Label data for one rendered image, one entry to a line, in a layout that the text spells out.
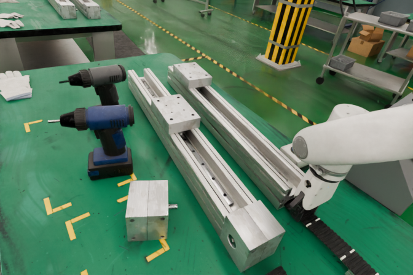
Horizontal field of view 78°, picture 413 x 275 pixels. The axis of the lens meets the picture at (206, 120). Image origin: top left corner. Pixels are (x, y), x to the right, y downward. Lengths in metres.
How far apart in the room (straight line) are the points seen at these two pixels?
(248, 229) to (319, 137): 0.25
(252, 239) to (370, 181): 0.49
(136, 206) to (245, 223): 0.24
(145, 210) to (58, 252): 0.21
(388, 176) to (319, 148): 0.44
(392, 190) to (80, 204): 0.87
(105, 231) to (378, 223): 0.73
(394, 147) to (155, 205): 0.47
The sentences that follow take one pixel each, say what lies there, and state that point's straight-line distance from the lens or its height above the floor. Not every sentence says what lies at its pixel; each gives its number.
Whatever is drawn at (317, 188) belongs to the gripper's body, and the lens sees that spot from 0.65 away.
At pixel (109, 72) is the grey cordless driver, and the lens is 0.89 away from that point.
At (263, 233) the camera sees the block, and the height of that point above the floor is 0.87.
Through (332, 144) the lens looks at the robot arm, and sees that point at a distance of 0.49.
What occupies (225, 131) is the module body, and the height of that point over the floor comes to 0.84.
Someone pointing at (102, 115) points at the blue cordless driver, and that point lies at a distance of 0.68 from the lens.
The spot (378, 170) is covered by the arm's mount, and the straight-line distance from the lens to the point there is 0.93.
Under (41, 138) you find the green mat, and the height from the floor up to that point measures 0.78.
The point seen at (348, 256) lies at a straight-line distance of 0.75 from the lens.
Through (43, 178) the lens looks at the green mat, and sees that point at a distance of 0.85.
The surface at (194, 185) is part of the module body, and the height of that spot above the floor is 0.82.
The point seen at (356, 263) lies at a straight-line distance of 0.75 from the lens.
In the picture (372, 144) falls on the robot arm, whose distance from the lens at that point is 0.49.
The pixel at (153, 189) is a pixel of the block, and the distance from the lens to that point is 0.64.
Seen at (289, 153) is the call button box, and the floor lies 0.84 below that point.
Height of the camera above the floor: 1.37
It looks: 35 degrees down
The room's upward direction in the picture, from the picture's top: 8 degrees clockwise
